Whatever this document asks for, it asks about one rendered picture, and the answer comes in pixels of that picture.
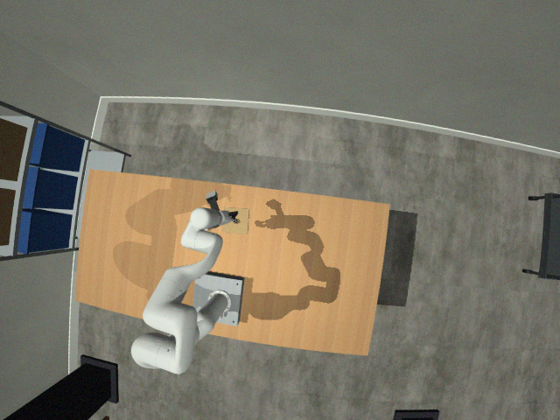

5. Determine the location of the tan square mat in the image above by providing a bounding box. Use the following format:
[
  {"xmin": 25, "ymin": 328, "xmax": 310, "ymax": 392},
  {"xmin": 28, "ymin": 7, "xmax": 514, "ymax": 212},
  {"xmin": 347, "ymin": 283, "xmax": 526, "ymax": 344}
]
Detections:
[{"xmin": 222, "ymin": 207, "xmax": 249, "ymax": 235}]

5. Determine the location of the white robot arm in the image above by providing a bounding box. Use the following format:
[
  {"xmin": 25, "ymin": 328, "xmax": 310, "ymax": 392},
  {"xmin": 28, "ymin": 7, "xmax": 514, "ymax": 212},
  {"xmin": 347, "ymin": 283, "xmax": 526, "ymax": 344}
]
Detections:
[{"xmin": 131, "ymin": 191, "xmax": 231, "ymax": 375}]

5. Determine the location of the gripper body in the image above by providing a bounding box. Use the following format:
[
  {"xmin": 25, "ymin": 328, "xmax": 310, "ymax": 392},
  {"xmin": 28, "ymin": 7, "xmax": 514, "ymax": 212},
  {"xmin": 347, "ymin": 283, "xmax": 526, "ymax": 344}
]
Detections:
[{"xmin": 219, "ymin": 211, "xmax": 233, "ymax": 225}]

